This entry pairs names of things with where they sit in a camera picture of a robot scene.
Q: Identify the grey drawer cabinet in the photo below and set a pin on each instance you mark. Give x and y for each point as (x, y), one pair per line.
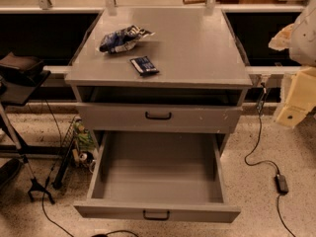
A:
(195, 53)

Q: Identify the black device on tripod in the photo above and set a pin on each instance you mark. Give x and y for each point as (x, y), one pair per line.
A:
(20, 76)

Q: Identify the closed grey top drawer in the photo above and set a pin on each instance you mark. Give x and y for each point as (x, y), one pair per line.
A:
(129, 117)

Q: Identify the small dark blue snack packet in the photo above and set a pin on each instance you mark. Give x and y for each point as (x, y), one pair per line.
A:
(144, 66)

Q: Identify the wooden stick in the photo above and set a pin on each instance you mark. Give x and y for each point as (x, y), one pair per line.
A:
(187, 2)

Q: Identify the open grey middle drawer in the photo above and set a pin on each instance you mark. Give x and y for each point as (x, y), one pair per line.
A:
(158, 171)

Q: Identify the black tripod stand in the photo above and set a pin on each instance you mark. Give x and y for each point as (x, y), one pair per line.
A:
(36, 186)

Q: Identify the wire basket with items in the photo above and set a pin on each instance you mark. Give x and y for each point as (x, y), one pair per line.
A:
(77, 149)

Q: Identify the black power adapter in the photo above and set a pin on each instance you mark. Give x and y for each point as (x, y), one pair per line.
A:
(281, 184)

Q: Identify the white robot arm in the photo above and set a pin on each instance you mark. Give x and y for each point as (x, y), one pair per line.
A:
(300, 39)

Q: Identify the black middle drawer handle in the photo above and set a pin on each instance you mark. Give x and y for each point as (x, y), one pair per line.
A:
(156, 215)

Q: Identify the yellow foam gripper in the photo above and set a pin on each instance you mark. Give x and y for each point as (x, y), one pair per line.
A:
(304, 41)

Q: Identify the blue chip bag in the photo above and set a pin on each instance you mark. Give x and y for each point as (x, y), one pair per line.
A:
(123, 40)

